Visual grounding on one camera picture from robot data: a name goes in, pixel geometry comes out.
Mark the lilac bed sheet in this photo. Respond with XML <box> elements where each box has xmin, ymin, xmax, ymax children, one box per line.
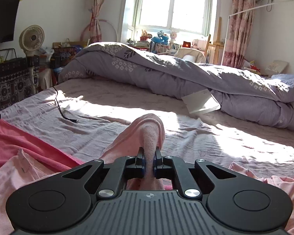
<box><xmin>0</xmin><ymin>76</ymin><xmax>294</xmax><ymax>179</ymax></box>

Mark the patterned cloth covered cabinet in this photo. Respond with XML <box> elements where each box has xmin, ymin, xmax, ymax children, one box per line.
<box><xmin>0</xmin><ymin>55</ymin><xmax>39</xmax><ymax>111</ymax></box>

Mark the white pedestal fan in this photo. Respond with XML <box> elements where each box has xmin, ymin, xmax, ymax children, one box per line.
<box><xmin>19</xmin><ymin>24</ymin><xmax>44</xmax><ymax>56</ymax></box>

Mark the white clothes rail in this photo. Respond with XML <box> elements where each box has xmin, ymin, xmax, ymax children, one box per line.
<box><xmin>220</xmin><ymin>0</ymin><xmax>294</xmax><ymax>65</ymax></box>

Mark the pink floral curtain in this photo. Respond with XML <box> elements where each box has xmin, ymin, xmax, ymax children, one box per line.
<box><xmin>90</xmin><ymin>0</ymin><xmax>104</xmax><ymax>43</ymax></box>
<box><xmin>223</xmin><ymin>0</ymin><xmax>255</xmax><ymax>69</ymax></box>

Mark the black wall television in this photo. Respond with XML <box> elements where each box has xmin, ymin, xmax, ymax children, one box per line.
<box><xmin>0</xmin><ymin>0</ymin><xmax>20</xmax><ymax>43</ymax></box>

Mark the purple floral duvet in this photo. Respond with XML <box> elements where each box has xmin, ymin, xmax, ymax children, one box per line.
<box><xmin>59</xmin><ymin>42</ymin><xmax>294</xmax><ymax>130</ymax></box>

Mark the wooden easel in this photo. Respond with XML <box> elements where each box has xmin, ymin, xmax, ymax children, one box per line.
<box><xmin>204</xmin><ymin>17</ymin><xmax>224</xmax><ymax>64</ymax></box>

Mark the pink terry blanket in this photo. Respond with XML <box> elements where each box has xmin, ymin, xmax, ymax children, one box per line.
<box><xmin>0</xmin><ymin>119</ymin><xmax>83</xmax><ymax>172</ymax></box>

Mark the right pink floral curtain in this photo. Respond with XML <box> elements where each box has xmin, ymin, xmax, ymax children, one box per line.
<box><xmin>223</xmin><ymin>0</ymin><xmax>255</xmax><ymax>69</ymax></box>

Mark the pink strawberry print shirt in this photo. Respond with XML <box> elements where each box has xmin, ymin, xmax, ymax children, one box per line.
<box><xmin>0</xmin><ymin>113</ymin><xmax>294</xmax><ymax>235</ymax></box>

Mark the black charging cable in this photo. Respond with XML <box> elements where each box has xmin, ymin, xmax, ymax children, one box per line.
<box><xmin>51</xmin><ymin>85</ymin><xmax>80</xmax><ymax>124</ymax></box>

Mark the blue grey pillow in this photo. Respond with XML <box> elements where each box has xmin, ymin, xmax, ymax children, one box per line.
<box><xmin>270</xmin><ymin>74</ymin><xmax>294</xmax><ymax>88</ymax></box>

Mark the black wire basket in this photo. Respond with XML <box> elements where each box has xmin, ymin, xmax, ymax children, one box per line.
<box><xmin>0</xmin><ymin>48</ymin><xmax>17</xmax><ymax>64</ymax></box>

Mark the pink hula hoop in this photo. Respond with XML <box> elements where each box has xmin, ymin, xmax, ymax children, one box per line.
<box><xmin>79</xmin><ymin>19</ymin><xmax>119</xmax><ymax>42</ymax></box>

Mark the left pink floral curtain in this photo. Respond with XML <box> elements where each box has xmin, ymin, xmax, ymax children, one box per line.
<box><xmin>90</xmin><ymin>0</ymin><xmax>104</xmax><ymax>43</ymax></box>

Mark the blue plush toy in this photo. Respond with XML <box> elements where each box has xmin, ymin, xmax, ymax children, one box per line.
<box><xmin>152</xmin><ymin>30</ymin><xmax>169</xmax><ymax>45</ymax></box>

